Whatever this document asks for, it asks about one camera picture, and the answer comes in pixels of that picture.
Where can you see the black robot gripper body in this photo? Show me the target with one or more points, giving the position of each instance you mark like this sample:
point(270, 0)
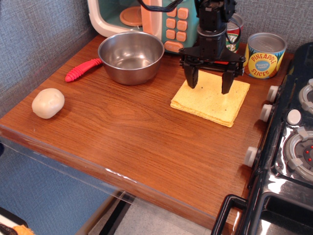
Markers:
point(210, 53)

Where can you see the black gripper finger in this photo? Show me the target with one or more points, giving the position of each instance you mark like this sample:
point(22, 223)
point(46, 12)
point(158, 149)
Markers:
point(227, 80)
point(191, 75)

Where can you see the yellow cloth pad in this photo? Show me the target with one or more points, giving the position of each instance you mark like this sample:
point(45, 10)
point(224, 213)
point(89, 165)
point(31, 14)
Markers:
point(207, 101)

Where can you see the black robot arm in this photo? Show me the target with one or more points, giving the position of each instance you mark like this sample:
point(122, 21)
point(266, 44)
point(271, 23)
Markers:
point(214, 14)

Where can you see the tomato sauce can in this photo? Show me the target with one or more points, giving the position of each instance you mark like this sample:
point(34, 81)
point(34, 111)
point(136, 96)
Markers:
point(234, 30)

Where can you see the pineapple slices can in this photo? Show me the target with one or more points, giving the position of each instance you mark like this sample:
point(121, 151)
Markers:
point(264, 54)

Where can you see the teal toy microwave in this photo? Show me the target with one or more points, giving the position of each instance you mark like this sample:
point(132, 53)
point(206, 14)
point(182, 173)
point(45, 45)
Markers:
point(177, 29)

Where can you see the grey stove knob rear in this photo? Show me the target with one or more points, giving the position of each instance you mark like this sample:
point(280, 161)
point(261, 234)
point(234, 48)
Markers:
point(272, 92)

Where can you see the grey stove knob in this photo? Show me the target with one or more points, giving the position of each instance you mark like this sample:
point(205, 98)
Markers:
point(265, 112)
point(272, 92)
point(250, 156)

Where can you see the grey stove knob middle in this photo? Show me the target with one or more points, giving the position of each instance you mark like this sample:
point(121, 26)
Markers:
point(265, 112)

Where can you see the stainless steel pot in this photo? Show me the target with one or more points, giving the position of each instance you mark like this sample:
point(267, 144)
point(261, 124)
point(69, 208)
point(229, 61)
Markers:
point(131, 58)

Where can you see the grey stove knob front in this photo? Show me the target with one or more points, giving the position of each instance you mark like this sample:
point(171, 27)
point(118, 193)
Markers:
point(250, 156)

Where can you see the orange microwave turntable plate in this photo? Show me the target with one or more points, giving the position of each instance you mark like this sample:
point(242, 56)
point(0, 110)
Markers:
point(131, 16)

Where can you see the black toy stove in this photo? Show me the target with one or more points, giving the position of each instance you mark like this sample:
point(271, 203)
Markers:
point(280, 197)

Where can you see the beige toy potato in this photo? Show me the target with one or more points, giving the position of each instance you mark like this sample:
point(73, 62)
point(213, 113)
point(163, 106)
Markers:
point(48, 103)

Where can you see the orange fuzzy object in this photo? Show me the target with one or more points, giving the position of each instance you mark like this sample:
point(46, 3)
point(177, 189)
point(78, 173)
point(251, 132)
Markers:
point(23, 230)

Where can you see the red ribbed pot handle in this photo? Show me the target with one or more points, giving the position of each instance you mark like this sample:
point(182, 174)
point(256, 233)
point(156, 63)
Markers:
point(79, 70)

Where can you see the black oven door handle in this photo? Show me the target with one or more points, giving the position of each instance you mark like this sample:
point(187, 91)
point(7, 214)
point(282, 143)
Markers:
point(229, 202)

